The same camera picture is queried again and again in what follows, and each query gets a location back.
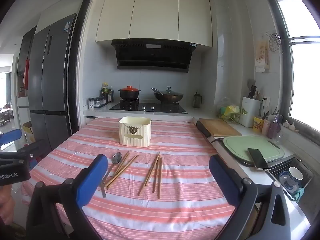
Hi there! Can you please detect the clear drinking glass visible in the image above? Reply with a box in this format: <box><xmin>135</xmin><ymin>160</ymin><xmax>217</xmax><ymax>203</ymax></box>
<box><xmin>272</xmin><ymin>131</ymin><xmax>283</xmax><ymax>145</ymax></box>

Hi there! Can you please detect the metal spoon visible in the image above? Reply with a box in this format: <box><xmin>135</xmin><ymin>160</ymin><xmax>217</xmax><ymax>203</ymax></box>
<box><xmin>101</xmin><ymin>152</ymin><xmax>123</xmax><ymax>198</ymax></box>

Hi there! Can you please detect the hanging printed food packet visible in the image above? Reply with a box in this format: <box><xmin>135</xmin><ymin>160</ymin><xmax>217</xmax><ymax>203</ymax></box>
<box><xmin>254</xmin><ymin>39</ymin><xmax>271</xmax><ymax>73</ymax></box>

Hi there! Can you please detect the black range hood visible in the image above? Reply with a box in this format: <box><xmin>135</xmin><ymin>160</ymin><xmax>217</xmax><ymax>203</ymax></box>
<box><xmin>111</xmin><ymin>39</ymin><xmax>198</xmax><ymax>73</ymax></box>

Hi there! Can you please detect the hanging wire steamer rack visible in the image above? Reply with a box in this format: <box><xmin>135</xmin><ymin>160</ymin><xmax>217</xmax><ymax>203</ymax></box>
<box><xmin>265</xmin><ymin>32</ymin><xmax>284</xmax><ymax>54</ymax></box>

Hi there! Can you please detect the pink white striped tablecloth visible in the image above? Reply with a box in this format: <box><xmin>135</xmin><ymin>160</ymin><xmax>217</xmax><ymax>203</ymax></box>
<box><xmin>21</xmin><ymin>117</ymin><xmax>253</xmax><ymax>240</ymax></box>

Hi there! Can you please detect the wok with glass lid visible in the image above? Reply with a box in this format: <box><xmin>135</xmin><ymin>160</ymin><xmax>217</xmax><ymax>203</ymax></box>
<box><xmin>151</xmin><ymin>87</ymin><xmax>184</xmax><ymax>103</ymax></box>

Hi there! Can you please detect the window with dark frame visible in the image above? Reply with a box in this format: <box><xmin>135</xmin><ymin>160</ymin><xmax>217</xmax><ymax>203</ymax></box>
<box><xmin>261</xmin><ymin>0</ymin><xmax>320</xmax><ymax>143</ymax></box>

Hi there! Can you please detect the wooden cutting board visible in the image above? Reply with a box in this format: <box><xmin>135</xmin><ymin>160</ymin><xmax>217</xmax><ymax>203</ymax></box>
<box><xmin>199</xmin><ymin>118</ymin><xmax>242</xmax><ymax>137</ymax></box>

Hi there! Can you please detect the white wall cabinet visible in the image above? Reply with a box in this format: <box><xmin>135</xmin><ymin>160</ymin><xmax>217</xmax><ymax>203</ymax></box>
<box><xmin>95</xmin><ymin>0</ymin><xmax>213</xmax><ymax>48</ymax></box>

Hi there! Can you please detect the black smartphone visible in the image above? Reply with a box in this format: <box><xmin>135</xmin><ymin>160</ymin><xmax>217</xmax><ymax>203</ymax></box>
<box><xmin>247</xmin><ymin>148</ymin><xmax>270</xmax><ymax>172</ymax></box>

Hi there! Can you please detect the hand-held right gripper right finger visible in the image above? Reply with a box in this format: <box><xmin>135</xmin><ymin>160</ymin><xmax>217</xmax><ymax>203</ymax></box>
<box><xmin>209</xmin><ymin>154</ymin><xmax>313</xmax><ymax>240</ymax></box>

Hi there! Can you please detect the purple bottle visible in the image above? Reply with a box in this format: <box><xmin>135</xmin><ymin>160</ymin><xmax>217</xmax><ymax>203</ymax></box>
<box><xmin>267</xmin><ymin>114</ymin><xmax>284</xmax><ymax>139</ymax></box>

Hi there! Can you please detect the teal cloth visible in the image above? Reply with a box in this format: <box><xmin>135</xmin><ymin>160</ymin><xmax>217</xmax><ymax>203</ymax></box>
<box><xmin>291</xmin><ymin>187</ymin><xmax>305</xmax><ymax>203</ymax></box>

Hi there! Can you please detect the white knife block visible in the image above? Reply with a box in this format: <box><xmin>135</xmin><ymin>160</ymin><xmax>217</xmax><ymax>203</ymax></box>
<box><xmin>239</xmin><ymin>97</ymin><xmax>262</xmax><ymax>128</ymax></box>

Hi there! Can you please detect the dark tall cabinet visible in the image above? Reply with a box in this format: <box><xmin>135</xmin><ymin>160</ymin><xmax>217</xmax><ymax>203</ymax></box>
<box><xmin>16</xmin><ymin>25</ymin><xmax>38</xmax><ymax>108</ymax></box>

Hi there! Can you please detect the cardboard box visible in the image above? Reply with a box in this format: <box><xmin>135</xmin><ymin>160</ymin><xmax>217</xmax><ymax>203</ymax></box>
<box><xmin>22</xmin><ymin>121</ymin><xmax>35</xmax><ymax>144</ymax></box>

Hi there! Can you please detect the grey refrigerator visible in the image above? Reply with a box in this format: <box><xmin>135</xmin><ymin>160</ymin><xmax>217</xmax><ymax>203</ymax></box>
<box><xmin>27</xmin><ymin>13</ymin><xmax>77</xmax><ymax>153</ymax></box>

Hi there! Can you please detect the dark glass jug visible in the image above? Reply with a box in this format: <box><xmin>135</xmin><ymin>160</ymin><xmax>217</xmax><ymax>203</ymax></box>
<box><xmin>192</xmin><ymin>92</ymin><xmax>203</xmax><ymax>109</ymax></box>

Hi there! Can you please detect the red cloth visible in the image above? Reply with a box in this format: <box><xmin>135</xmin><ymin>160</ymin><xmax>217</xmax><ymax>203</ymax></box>
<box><xmin>22</xmin><ymin>59</ymin><xmax>30</xmax><ymax>87</ymax></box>

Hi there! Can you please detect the yellow printed cup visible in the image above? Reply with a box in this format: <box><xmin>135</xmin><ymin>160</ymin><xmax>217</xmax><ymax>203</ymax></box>
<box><xmin>253</xmin><ymin>116</ymin><xmax>265</xmax><ymax>133</ymax></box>

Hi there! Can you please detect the steel sink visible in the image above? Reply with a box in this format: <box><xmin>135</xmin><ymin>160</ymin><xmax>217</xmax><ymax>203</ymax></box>
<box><xmin>265</xmin><ymin>156</ymin><xmax>314</xmax><ymax>203</ymax></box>

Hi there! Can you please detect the clear spice jar set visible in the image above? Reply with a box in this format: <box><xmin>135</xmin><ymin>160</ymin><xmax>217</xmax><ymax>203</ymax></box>
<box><xmin>94</xmin><ymin>95</ymin><xmax>108</xmax><ymax>108</ymax></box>

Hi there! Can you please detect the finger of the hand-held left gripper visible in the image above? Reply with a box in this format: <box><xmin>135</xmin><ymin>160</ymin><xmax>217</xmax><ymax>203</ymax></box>
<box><xmin>17</xmin><ymin>138</ymin><xmax>54</xmax><ymax>167</ymax></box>
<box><xmin>0</xmin><ymin>129</ymin><xmax>22</xmax><ymax>145</ymax></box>

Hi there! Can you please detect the black gas hob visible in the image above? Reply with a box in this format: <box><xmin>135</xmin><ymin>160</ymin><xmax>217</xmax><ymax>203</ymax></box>
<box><xmin>109</xmin><ymin>99</ymin><xmax>188</xmax><ymax>114</ymax></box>

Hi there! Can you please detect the pink cup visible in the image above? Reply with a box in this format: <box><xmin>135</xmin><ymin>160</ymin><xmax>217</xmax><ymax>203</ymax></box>
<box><xmin>262</xmin><ymin>119</ymin><xmax>272</xmax><ymax>135</ymax></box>

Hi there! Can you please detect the wooden furniture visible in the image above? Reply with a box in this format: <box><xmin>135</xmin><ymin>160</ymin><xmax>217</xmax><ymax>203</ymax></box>
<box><xmin>0</xmin><ymin>102</ymin><xmax>13</xmax><ymax>127</ymax></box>

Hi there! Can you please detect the cream ribbed utensil holder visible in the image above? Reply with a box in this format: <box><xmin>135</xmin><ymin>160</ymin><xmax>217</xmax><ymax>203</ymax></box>
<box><xmin>119</xmin><ymin>116</ymin><xmax>152</xmax><ymax>146</ymax></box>

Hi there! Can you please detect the dark door frame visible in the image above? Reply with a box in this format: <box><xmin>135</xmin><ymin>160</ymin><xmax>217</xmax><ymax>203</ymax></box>
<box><xmin>67</xmin><ymin>0</ymin><xmax>97</xmax><ymax>135</ymax></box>

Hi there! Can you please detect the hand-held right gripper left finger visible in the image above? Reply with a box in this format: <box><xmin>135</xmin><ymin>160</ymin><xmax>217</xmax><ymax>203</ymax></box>
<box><xmin>26</xmin><ymin>154</ymin><xmax>109</xmax><ymax>240</ymax></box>

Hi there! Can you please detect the black clay pot red lid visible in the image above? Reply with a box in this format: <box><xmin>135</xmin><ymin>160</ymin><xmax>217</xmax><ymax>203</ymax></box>
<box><xmin>118</xmin><ymin>85</ymin><xmax>142</xmax><ymax>100</ymax></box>

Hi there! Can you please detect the yellow green plastic bag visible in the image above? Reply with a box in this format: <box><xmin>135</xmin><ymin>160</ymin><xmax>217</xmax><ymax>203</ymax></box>
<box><xmin>220</xmin><ymin>104</ymin><xmax>241</xmax><ymax>119</ymax></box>

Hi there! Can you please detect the green cutting board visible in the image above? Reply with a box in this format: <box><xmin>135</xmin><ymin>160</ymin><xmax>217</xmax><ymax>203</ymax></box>
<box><xmin>223</xmin><ymin>135</ymin><xmax>285</xmax><ymax>163</ymax></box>

